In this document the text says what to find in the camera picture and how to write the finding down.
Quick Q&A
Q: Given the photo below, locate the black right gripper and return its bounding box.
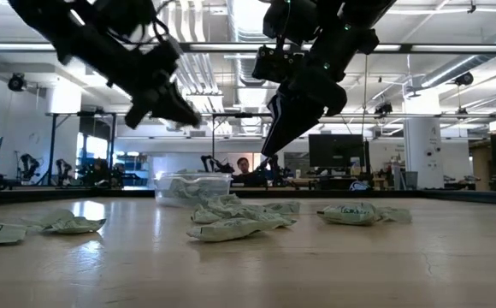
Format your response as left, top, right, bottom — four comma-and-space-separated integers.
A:
261, 63, 348, 157

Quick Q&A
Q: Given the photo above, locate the silver ventilation duct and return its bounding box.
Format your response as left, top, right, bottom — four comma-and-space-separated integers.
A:
226, 0, 275, 134

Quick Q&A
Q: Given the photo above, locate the clear plastic container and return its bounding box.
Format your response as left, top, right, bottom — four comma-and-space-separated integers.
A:
153, 171, 233, 210

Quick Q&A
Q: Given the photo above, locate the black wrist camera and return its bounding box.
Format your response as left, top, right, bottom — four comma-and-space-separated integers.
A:
143, 38, 181, 77
251, 44, 307, 85

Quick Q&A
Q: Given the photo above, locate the thin hanging cable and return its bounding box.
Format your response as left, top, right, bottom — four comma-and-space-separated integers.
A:
361, 53, 369, 136

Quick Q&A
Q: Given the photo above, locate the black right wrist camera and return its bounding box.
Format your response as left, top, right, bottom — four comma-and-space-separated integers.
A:
251, 44, 307, 85

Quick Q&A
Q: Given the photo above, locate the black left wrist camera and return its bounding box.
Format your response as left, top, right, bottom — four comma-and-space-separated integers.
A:
143, 38, 181, 77

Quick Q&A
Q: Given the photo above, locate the blue white bag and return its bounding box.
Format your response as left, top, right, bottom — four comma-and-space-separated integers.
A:
349, 180, 374, 193

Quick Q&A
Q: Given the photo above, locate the black computer monitor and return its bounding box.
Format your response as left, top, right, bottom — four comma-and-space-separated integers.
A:
308, 133, 366, 169

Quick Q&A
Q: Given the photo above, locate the grey trash bin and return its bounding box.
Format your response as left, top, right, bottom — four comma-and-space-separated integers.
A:
403, 170, 419, 191

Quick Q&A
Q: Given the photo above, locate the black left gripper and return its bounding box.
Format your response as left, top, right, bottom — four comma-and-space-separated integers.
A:
106, 72, 202, 129

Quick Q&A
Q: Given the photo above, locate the wooden cabinet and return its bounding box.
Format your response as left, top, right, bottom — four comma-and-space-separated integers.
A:
469, 139, 493, 193

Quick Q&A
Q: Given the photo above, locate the white round column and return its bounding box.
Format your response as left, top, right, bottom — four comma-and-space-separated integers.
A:
403, 92, 445, 190

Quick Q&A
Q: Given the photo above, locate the person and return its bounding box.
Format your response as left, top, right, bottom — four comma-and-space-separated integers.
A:
233, 157, 270, 188

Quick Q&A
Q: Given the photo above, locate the black background rig frame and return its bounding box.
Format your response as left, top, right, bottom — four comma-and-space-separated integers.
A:
44, 110, 119, 188
210, 112, 277, 172

